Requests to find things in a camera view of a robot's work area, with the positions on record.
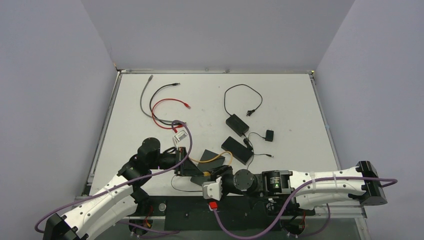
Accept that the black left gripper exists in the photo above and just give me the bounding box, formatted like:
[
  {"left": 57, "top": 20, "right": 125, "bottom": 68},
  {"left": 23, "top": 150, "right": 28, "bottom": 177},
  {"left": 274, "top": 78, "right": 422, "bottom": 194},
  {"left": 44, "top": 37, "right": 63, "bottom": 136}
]
[{"left": 149, "top": 147, "right": 204, "bottom": 177}]

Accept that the yellow ethernet cable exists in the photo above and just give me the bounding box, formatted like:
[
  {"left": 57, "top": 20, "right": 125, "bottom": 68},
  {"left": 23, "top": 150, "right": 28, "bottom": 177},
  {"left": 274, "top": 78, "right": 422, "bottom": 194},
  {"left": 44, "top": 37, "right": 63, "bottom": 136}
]
[{"left": 189, "top": 150, "right": 234, "bottom": 176}]

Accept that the black Mercury switch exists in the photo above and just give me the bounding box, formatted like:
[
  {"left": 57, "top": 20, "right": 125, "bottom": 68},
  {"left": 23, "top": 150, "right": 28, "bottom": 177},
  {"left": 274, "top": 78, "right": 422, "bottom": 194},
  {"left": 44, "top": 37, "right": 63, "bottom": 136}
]
[{"left": 190, "top": 149, "right": 225, "bottom": 186}]

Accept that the thin black barrel plug cable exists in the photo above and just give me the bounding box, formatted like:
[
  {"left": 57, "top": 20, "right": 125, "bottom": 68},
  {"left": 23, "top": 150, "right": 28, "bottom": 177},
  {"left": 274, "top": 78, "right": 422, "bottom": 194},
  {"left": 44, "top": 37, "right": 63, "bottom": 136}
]
[{"left": 170, "top": 153, "right": 255, "bottom": 193}]

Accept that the red ethernet cable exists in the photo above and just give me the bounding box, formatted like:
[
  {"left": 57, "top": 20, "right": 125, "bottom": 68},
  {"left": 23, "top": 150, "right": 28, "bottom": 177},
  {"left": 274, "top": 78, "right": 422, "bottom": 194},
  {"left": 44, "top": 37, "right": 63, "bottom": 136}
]
[{"left": 151, "top": 98, "right": 192, "bottom": 133}]

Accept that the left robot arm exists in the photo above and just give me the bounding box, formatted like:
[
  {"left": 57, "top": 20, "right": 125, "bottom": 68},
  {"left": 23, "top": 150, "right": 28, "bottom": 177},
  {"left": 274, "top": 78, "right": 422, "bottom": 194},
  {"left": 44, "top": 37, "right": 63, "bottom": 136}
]
[{"left": 42, "top": 137, "right": 204, "bottom": 240}]

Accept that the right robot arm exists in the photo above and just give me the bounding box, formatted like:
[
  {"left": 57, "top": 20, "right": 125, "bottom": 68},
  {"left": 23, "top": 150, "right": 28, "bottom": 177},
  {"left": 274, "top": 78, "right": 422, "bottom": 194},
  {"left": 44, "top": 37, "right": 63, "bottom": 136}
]
[{"left": 201, "top": 161, "right": 388, "bottom": 214}]

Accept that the black power brick adapter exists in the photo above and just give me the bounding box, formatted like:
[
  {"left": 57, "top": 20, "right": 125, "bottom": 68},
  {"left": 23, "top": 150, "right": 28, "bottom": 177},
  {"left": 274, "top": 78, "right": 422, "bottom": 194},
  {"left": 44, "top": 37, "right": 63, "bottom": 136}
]
[{"left": 225, "top": 114, "right": 250, "bottom": 137}]

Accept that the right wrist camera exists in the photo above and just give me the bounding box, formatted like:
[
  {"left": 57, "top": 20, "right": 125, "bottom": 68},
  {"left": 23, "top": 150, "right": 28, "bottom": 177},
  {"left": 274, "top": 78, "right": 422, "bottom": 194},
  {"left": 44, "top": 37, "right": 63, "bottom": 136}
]
[{"left": 202, "top": 182, "right": 222, "bottom": 201}]

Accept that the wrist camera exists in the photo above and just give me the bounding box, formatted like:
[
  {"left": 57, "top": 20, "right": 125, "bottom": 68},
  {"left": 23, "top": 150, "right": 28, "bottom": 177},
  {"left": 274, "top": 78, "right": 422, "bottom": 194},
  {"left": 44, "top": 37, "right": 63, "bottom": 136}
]
[
  {"left": 202, "top": 182, "right": 222, "bottom": 201},
  {"left": 173, "top": 130, "right": 188, "bottom": 143}
]

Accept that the ribbed black network switch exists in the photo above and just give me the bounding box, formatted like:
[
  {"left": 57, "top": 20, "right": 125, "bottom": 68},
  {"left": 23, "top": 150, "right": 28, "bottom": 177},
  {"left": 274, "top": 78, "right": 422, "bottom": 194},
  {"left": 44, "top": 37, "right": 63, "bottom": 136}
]
[{"left": 221, "top": 136, "right": 254, "bottom": 165}]

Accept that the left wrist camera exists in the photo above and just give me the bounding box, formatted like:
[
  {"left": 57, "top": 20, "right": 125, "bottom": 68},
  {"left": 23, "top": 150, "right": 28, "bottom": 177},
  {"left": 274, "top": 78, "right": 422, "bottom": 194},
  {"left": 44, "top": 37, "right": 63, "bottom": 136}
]
[{"left": 173, "top": 130, "right": 188, "bottom": 143}]

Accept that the short black adapter cable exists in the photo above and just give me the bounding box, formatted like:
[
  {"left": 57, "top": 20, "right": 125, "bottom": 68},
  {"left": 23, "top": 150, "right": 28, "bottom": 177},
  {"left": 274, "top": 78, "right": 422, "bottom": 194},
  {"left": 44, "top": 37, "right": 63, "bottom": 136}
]
[{"left": 243, "top": 132, "right": 275, "bottom": 159}]

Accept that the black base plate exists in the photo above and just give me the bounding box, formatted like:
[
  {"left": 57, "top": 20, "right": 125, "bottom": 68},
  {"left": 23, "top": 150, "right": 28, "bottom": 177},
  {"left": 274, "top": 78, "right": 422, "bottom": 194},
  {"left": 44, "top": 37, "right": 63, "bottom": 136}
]
[{"left": 145, "top": 196, "right": 316, "bottom": 232}]

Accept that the small black wall plug adapter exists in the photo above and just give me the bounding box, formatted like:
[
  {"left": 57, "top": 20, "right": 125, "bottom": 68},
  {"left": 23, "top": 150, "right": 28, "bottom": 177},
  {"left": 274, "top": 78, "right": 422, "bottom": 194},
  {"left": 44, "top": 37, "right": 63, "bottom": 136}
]
[{"left": 264, "top": 129, "right": 274, "bottom": 142}]

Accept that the black mains power cord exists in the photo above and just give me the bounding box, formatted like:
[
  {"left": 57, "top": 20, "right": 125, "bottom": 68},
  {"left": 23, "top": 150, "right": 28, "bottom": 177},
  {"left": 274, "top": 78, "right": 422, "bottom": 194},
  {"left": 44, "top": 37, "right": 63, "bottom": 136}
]
[{"left": 223, "top": 83, "right": 264, "bottom": 117}]

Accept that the black ethernet cable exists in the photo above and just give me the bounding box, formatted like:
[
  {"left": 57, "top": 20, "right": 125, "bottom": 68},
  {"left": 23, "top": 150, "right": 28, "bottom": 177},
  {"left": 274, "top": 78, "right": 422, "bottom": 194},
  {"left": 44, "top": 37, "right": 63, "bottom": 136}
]
[{"left": 149, "top": 82, "right": 181, "bottom": 127}]

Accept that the grey ethernet cable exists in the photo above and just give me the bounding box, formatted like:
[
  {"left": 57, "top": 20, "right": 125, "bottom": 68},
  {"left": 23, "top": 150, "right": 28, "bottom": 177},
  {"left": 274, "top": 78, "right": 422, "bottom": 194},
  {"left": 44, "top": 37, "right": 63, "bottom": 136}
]
[{"left": 140, "top": 74, "right": 176, "bottom": 126}]

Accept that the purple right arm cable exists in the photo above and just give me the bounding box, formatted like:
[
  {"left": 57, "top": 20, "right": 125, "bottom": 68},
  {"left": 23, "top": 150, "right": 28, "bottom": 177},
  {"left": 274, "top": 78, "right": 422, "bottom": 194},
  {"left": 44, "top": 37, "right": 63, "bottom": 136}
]
[{"left": 211, "top": 176, "right": 398, "bottom": 240}]

